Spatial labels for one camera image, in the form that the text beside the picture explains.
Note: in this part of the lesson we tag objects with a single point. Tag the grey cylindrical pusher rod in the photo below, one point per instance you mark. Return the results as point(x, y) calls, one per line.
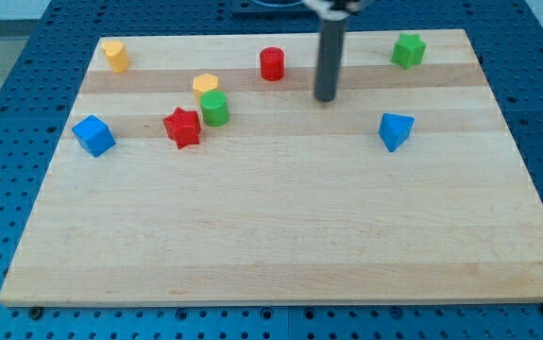
point(329, 57)

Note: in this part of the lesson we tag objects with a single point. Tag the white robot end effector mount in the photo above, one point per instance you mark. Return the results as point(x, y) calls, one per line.
point(336, 9)

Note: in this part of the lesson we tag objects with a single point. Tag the green star block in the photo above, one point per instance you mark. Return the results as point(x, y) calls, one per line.
point(408, 50)

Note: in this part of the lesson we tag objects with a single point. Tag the red star block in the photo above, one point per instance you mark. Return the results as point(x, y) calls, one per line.
point(183, 127)

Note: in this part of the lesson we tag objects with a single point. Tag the wooden board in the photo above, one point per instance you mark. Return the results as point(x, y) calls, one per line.
point(292, 201)

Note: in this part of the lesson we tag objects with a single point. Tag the red cylinder block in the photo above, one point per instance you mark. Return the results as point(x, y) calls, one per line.
point(272, 66)

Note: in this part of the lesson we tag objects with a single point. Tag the blue triangular prism block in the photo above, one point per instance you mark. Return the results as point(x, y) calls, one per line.
point(395, 129)

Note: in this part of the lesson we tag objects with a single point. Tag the green cylinder block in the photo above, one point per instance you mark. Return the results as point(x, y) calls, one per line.
point(214, 107)

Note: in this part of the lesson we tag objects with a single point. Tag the yellow hexagon block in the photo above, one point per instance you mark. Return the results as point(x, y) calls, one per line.
point(204, 83)

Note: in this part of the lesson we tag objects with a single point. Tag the yellow heart block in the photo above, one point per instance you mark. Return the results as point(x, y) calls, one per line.
point(116, 56)

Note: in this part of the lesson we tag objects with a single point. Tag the blue cube block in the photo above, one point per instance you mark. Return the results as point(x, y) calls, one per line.
point(93, 135)

